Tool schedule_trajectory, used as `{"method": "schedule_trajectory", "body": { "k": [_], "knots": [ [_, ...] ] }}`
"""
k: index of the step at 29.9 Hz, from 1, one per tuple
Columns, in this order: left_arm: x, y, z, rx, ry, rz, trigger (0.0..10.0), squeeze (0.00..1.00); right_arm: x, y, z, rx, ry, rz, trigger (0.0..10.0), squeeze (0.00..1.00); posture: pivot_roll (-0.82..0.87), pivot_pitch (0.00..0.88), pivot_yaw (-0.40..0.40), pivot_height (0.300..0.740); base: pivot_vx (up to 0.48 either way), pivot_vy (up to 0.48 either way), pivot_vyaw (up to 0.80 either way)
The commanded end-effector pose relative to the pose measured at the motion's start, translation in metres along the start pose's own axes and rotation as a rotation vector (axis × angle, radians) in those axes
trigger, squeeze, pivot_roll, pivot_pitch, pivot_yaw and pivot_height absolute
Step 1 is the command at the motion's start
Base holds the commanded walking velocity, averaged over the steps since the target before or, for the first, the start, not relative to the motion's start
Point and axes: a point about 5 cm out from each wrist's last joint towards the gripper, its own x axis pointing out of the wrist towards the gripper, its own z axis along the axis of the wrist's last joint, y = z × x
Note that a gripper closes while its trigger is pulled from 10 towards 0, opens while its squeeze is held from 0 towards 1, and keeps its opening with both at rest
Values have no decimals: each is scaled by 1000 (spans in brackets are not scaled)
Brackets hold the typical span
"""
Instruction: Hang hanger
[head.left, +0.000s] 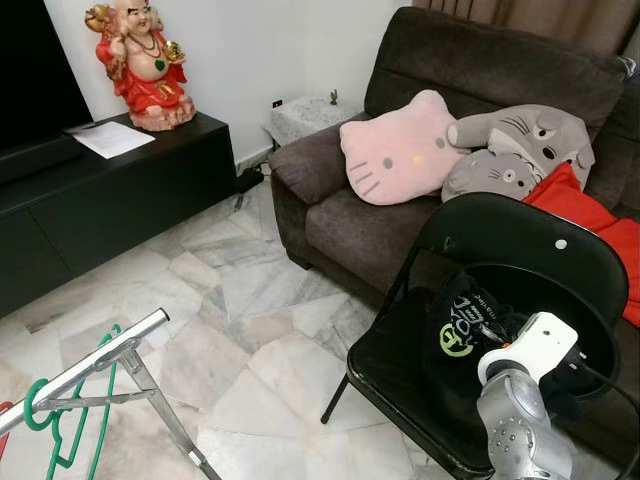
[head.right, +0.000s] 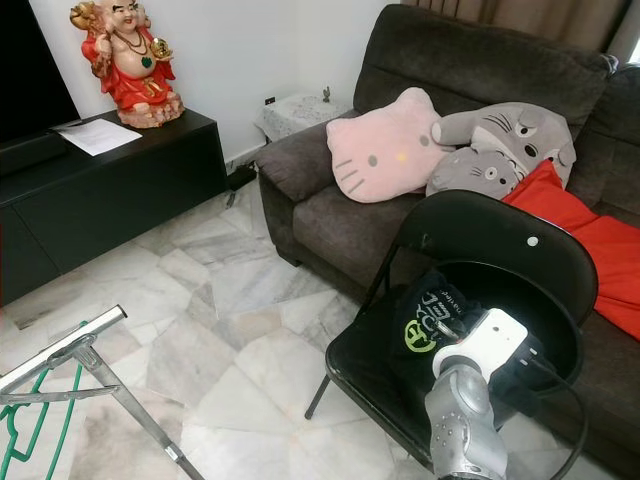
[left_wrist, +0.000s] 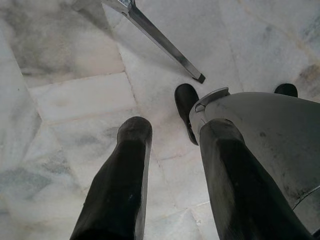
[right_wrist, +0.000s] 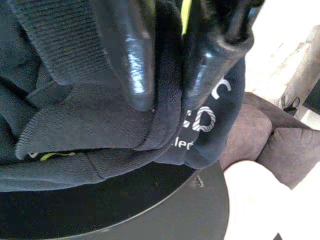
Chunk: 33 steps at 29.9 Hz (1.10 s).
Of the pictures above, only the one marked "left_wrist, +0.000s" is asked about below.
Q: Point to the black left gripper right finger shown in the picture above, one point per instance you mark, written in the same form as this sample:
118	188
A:
237	187

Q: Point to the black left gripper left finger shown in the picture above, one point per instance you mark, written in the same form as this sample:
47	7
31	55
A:
120	187

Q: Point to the silver metal clothes rack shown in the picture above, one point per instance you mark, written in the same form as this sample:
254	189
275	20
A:
170	50

